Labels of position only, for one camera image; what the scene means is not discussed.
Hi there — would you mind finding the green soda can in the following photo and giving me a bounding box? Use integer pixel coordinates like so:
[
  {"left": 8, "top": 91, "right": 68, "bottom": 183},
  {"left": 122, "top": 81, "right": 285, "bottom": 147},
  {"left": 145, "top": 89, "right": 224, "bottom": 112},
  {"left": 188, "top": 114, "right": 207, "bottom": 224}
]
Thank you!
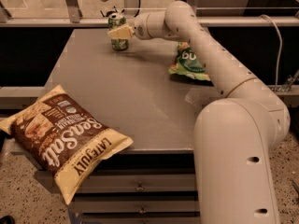
[{"left": 108, "top": 12, "right": 129, "bottom": 51}]

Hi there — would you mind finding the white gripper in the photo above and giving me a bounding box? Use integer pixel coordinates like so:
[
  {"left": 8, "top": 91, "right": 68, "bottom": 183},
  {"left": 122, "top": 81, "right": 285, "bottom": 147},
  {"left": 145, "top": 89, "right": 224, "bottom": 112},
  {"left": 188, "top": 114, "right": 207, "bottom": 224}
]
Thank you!
[{"left": 107, "top": 12, "right": 153, "bottom": 40}]

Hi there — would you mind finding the green Dang snack bag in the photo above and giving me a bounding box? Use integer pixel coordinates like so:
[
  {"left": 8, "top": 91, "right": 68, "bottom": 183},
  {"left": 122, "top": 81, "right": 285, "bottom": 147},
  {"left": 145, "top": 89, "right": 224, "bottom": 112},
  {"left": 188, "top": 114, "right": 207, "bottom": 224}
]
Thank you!
[{"left": 168, "top": 42, "right": 210, "bottom": 81}]

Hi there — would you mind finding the brown Sea Salt chip bag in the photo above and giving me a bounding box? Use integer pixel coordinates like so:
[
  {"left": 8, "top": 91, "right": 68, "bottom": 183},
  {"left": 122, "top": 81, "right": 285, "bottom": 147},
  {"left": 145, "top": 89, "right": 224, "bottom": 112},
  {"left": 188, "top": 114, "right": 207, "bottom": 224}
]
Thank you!
[{"left": 0, "top": 86, "right": 133, "bottom": 203}]

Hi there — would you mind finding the grey drawer cabinet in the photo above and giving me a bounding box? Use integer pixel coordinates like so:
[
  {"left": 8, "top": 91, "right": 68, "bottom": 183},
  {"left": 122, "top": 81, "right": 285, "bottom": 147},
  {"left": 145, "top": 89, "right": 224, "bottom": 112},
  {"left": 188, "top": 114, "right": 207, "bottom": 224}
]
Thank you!
[{"left": 44, "top": 29, "right": 219, "bottom": 224}]

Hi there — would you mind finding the grey metal railing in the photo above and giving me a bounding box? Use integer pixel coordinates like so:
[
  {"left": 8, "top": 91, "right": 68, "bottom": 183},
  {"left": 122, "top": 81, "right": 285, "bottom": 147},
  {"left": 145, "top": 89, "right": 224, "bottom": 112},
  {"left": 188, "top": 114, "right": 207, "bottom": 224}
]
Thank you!
[{"left": 0, "top": 0, "right": 299, "bottom": 27}]

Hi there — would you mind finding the grey cable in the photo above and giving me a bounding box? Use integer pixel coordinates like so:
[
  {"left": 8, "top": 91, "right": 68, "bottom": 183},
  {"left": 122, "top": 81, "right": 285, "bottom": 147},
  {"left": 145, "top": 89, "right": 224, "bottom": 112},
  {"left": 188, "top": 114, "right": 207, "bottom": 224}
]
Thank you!
[{"left": 260, "top": 14, "right": 284, "bottom": 91}]

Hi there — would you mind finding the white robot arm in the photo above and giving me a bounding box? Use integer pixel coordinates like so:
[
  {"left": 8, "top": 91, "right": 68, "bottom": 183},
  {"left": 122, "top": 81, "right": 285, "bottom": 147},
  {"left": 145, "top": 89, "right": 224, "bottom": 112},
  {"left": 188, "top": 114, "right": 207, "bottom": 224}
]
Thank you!
[{"left": 108, "top": 1, "right": 291, "bottom": 224}]

